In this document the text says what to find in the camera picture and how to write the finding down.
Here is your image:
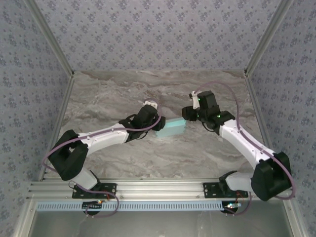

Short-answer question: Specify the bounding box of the light blue paper box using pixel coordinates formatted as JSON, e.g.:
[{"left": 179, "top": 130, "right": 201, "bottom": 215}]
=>
[{"left": 156, "top": 117, "right": 187, "bottom": 139}]

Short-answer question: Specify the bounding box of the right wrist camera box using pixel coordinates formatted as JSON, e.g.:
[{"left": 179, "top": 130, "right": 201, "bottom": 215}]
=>
[{"left": 189, "top": 91, "right": 199, "bottom": 109}]

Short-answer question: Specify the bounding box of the aluminium table side rail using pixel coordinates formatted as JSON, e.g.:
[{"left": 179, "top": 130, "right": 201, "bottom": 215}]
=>
[
  {"left": 244, "top": 74, "right": 282, "bottom": 180},
  {"left": 37, "top": 74, "right": 76, "bottom": 182}
]

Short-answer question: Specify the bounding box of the wide aluminium frame rail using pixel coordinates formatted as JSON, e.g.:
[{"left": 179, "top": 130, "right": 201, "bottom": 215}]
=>
[{"left": 26, "top": 179, "right": 296, "bottom": 200}]

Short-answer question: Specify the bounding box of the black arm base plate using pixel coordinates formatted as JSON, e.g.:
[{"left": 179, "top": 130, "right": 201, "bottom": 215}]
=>
[
  {"left": 72, "top": 183, "right": 117, "bottom": 199},
  {"left": 202, "top": 182, "right": 249, "bottom": 199}
]

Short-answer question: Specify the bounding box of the slotted pale blue cable duct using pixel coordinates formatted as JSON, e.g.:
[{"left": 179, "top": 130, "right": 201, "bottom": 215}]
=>
[{"left": 36, "top": 201, "right": 223, "bottom": 212}]

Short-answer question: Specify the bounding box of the aluminium frame post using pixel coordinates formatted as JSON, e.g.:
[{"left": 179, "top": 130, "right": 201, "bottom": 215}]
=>
[
  {"left": 243, "top": 0, "right": 296, "bottom": 78},
  {"left": 24, "top": 0, "right": 75, "bottom": 78}
]

